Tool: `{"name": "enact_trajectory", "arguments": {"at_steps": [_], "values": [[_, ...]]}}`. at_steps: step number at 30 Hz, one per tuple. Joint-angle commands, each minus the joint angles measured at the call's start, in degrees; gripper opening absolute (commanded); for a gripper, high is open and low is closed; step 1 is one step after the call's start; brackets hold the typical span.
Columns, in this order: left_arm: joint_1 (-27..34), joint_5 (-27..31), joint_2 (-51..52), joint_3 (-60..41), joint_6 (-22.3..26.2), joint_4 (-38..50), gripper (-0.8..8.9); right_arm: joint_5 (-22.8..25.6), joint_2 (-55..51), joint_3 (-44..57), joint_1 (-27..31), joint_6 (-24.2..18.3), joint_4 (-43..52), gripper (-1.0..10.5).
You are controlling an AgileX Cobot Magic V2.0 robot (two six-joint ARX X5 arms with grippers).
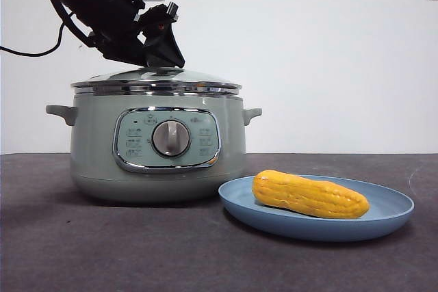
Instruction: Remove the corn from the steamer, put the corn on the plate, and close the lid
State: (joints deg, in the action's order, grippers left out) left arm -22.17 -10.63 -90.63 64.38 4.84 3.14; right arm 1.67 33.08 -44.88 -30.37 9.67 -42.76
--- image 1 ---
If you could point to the glass lid with green knob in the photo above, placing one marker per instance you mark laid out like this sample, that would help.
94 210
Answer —
191 81

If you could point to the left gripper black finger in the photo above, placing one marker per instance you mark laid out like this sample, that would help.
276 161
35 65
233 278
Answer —
164 49
123 53

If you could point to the yellow corn cob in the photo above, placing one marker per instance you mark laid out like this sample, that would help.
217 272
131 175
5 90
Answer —
308 196

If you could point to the blue round plate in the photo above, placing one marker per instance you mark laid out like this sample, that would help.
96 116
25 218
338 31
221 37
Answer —
386 213

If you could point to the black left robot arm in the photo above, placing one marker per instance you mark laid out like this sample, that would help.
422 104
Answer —
92 1

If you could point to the pale green electric steamer pot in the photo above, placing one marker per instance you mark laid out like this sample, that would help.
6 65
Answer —
96 141

